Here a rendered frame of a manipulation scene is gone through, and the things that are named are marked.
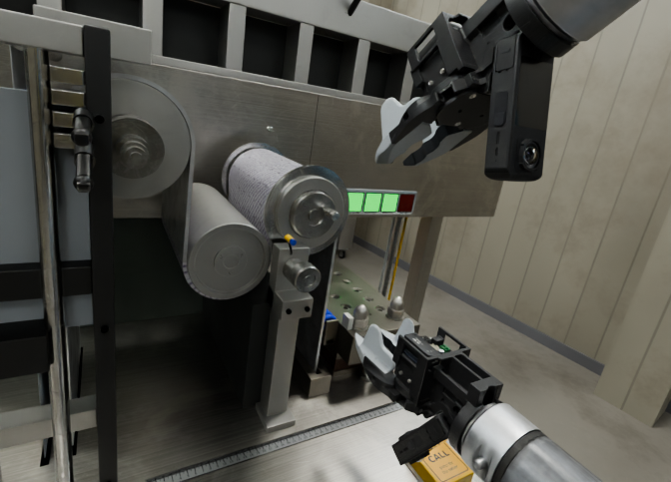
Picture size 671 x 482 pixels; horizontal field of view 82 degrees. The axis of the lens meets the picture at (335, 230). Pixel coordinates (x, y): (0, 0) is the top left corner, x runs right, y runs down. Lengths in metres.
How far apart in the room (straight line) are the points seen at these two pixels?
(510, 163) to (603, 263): 2.79
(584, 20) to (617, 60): 2.84
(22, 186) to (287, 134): 0.60
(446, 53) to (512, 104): 0.08
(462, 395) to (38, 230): 0.43
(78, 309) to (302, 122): 0.63
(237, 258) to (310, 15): 0.58
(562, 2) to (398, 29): 0.77
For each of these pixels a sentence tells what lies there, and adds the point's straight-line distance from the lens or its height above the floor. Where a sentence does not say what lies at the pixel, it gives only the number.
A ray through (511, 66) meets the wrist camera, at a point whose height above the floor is 1.46.
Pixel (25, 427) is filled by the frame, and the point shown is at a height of 1.06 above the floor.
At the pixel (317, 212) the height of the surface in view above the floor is 1.26.
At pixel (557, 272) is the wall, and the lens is 3.23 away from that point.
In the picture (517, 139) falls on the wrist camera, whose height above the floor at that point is 1.41.
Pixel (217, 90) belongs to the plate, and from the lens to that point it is 0.87.
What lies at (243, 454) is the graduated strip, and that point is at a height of 0.90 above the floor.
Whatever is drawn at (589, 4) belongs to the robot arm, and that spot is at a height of 1.50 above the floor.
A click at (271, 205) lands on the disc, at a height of 1.26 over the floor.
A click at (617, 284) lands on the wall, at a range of 3.11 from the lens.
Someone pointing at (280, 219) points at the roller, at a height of 1.24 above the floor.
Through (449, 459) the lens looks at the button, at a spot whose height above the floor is 0.92.
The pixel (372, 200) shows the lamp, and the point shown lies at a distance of 1.08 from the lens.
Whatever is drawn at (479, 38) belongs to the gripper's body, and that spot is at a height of 1.48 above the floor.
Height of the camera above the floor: 1.40
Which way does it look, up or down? 17 degrees down
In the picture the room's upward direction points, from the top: 9 degrees clockwise
